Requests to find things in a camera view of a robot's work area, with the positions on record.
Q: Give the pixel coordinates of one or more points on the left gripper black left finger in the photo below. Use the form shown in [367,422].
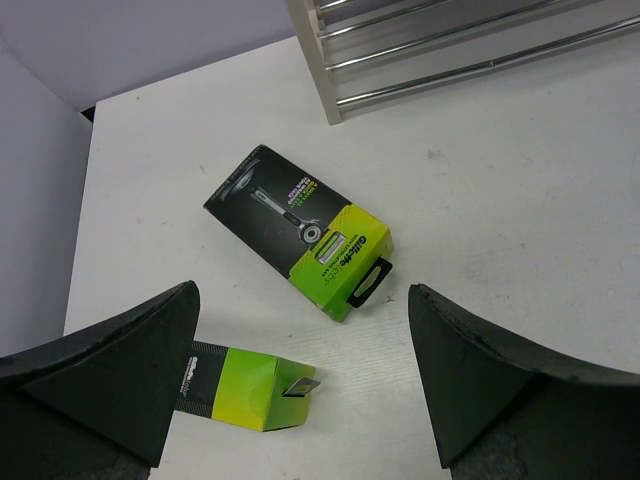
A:
[98,403]

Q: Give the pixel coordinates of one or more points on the black green Gillette Labs carton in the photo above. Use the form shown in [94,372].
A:
[252,390]

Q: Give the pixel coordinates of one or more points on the green black Gillette Labs box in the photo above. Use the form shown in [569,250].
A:
[330,249]

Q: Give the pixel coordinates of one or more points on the white chrome-bar shelf rack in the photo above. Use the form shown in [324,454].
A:
[364,53]

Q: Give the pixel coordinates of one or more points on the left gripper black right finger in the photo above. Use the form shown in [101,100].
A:
[504,407]

